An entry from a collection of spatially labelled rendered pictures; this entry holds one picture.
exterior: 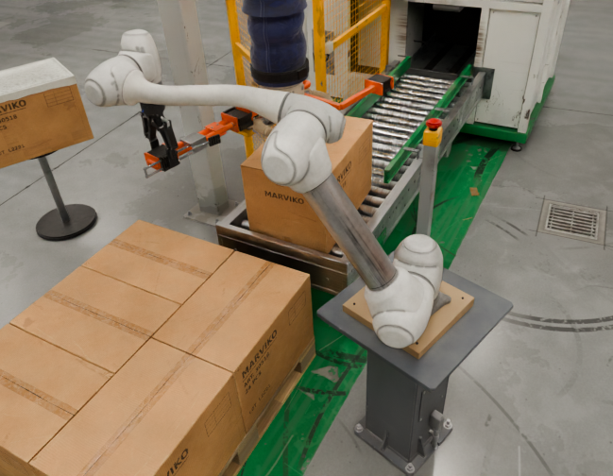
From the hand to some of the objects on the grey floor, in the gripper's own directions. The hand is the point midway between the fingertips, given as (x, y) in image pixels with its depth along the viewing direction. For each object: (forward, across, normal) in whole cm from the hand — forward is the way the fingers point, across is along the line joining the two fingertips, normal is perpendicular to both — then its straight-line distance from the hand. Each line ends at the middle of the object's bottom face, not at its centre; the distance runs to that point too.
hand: (164, 155), depth 188 cm
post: (+126, -38, -114) cm, 174 cm away
